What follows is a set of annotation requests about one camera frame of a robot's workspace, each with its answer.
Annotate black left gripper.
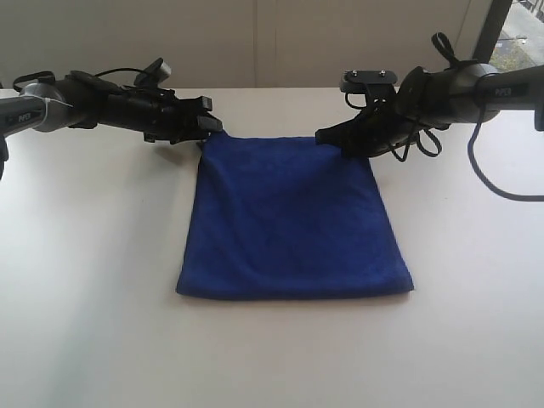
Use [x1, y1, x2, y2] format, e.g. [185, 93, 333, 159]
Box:
[67, 71, 222, 145]

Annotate dark window frame post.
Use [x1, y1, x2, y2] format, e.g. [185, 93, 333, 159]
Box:
[472, 0, 513, 63]

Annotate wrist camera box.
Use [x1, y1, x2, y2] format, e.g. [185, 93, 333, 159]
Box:
[133, 58, 172, 88]
[339, 70, 398, 98]

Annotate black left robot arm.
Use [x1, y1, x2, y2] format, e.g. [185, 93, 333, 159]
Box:
[1, 71, 223, 167]

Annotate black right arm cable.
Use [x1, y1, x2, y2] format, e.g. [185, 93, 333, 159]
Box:
[346, 31, 544, 203]

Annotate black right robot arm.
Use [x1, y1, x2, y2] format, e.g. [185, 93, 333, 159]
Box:
[315, 61, 543, 158]

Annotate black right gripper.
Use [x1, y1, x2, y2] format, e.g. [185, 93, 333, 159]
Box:
[314, 89, 438, 157]

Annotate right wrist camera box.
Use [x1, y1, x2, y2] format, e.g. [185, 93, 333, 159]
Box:
[339, 70, 398, 98]

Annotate blue towel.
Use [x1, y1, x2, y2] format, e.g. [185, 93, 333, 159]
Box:
[176, 133, 414, 301]

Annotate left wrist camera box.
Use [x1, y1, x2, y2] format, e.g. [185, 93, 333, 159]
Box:
[133, 58, 172, 88]

